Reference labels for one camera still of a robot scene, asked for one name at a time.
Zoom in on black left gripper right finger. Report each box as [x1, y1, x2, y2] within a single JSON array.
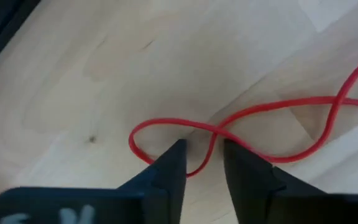
[[224, 139, 326, 224]]

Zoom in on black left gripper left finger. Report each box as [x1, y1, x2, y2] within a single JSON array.
[[118, 139, 188, 224]]

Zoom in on red rubber band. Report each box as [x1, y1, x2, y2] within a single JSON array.
[[128, 52, 358, 178]]

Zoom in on black metal table frame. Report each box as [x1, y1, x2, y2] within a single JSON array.
[[0, 0, 42, 77]]

